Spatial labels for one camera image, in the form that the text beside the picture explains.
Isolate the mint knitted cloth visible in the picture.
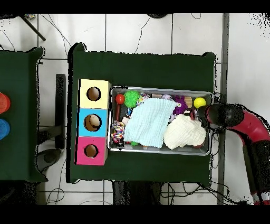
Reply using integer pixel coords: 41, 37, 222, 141
124, 98, 178, 149

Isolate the cream knitted cloth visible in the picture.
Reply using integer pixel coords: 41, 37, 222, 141
163, 114, 207, 150

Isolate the wooden box with three holes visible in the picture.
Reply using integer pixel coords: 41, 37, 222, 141
75, 79, 112, 166

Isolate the clear shallow mesh bin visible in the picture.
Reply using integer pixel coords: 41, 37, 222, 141
107, 86, 214, 157

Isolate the green spiky ball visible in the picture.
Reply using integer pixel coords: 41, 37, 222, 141
124, 90, 141, 108

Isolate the red maraca rattle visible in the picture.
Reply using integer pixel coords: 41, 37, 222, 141
114, 93, 126, 123

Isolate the dark green tablecloth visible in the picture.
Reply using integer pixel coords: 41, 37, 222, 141
67, 42, 217, 189

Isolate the purple monster toy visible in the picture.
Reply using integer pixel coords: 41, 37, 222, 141
172, 95, 188, 116

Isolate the yellow ball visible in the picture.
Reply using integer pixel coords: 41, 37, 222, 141
194, 97, 207, 109

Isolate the black panel stand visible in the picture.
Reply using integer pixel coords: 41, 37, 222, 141
54, 73, 68, 150

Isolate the grey round stand base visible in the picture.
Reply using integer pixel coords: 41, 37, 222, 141
37, 147, 62, 171

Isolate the dark green side cloth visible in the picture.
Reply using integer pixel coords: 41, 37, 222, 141
0, 46, 46, 183

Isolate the black rod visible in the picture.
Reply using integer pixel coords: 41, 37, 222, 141
18, 14, 47, 42

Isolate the red round disc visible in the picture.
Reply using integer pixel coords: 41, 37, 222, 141
0, 92, 11, 115

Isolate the blue round disc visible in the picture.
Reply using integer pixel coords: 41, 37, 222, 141
0, 118, 11, 141

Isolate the multicoloured rope toy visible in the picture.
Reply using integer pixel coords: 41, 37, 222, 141
110, 121, 127, 147

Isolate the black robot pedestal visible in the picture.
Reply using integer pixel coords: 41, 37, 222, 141
112, 181, 163, 206

